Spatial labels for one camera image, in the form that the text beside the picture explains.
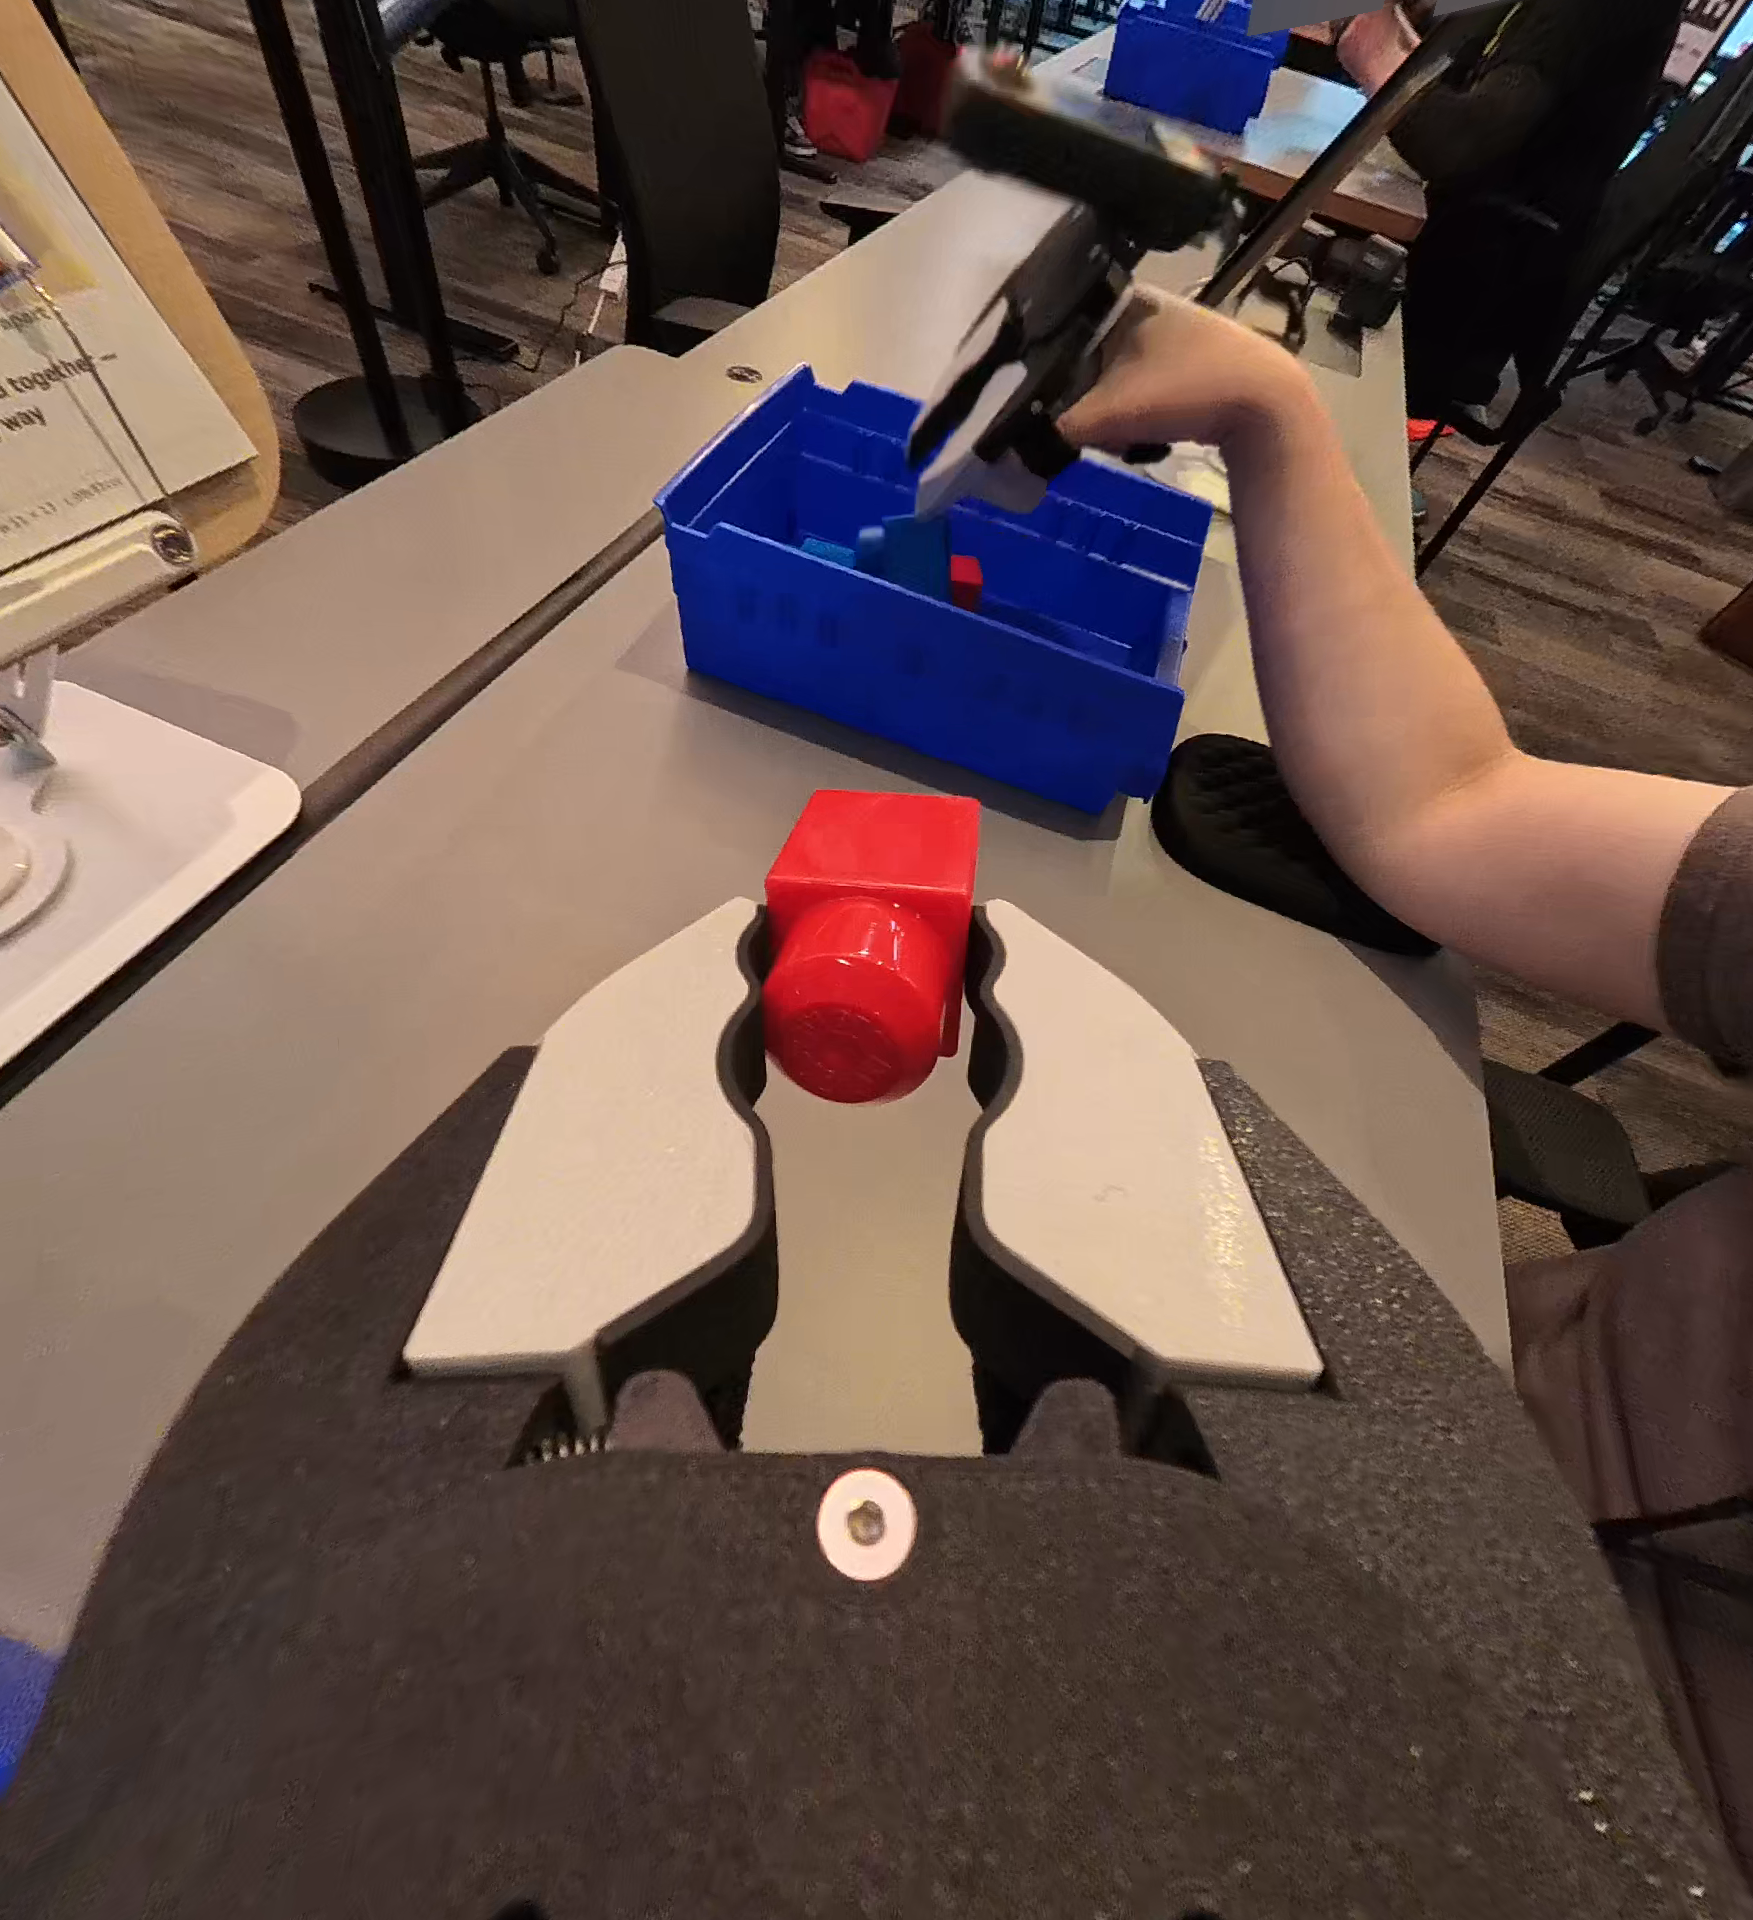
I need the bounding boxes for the black desk device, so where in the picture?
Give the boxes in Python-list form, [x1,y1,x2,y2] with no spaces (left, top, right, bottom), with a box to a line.
[1326,232,1411,335]

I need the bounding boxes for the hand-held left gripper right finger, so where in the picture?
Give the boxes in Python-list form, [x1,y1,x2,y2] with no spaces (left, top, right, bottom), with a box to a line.
[958,897,1332,1440]

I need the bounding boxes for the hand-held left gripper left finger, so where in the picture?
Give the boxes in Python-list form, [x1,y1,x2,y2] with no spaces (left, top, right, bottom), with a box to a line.
[399,897,782,1430]

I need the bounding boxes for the person's right hand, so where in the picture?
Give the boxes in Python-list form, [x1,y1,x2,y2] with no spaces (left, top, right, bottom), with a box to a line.
[1059,289,1324,468]

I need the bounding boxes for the black office chair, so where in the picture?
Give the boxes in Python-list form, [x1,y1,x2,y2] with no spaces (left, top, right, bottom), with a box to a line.
[411,0,594,278]
[1482,1057,1659,1246]
[578,0,789,354]

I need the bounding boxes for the black chest strap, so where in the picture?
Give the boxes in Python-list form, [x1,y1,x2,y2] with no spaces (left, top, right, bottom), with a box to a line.
[1587,1485,1753,1592]

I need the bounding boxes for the person's right forearm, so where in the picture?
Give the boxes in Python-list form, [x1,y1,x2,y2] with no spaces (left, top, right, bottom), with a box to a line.
[1212,381,1741,1041]

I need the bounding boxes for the background desk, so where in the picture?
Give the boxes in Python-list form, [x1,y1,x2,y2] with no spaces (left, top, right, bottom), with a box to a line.
[1034,30,1424,241]

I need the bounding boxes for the wooden instruction board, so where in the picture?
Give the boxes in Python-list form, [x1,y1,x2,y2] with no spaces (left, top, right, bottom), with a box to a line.
[0,0,283,708]

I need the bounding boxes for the white stand base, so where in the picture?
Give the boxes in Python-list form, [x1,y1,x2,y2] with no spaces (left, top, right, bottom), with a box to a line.
[0,676,305,1133]

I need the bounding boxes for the black wrist rest pad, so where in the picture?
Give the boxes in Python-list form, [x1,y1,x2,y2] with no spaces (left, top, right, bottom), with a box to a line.
[1151,733,1441,960]

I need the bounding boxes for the red bag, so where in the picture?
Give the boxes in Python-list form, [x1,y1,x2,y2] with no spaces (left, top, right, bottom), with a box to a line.
[898,22,969,138]
[802,44,899,164]

